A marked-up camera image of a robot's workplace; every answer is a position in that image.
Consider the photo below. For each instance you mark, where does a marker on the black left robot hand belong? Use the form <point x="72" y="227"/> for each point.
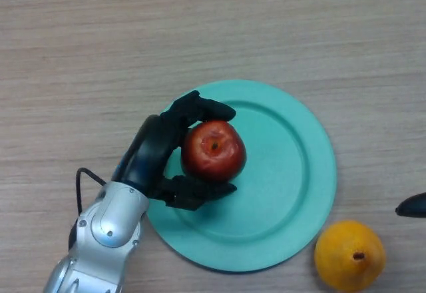
<point x="149" y="153"/>

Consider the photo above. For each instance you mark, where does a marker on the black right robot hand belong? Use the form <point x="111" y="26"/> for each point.
<point x="414" y="205"/>

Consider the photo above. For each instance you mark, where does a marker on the red apple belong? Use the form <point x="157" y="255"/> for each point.
<point x="213" y="151"/>

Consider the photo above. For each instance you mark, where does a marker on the green round plate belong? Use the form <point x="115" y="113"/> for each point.
<point x="276" y="179"/>

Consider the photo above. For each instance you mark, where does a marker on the yellow pear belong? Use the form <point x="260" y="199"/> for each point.
<point x="346" y="259"/>

